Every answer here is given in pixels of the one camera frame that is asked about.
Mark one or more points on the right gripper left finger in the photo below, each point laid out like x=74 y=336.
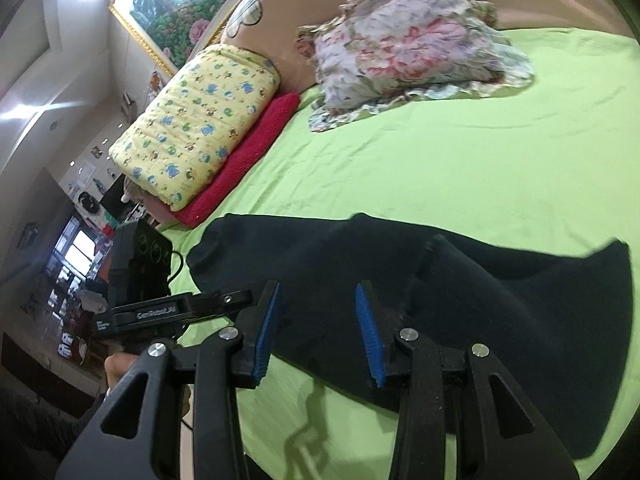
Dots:
x=135 y=433

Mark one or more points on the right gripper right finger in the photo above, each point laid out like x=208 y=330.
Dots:
x=500 y=434

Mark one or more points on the black pants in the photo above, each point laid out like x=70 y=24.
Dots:
x=560 y=325

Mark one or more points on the left hand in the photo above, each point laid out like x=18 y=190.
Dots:
x=118 y=364

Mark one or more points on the yellow cartoon quilt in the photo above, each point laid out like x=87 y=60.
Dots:
x=182 y=139

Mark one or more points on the red folded blanket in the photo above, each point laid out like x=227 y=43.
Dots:
x=255 y=144

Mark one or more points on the green bed sheet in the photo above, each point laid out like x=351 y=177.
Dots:
x=553 y=168

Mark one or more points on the floral ruffled pillow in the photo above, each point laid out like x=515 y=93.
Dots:
x=387 y=54

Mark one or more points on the black camera box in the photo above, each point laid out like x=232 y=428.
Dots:
x=140 y=266

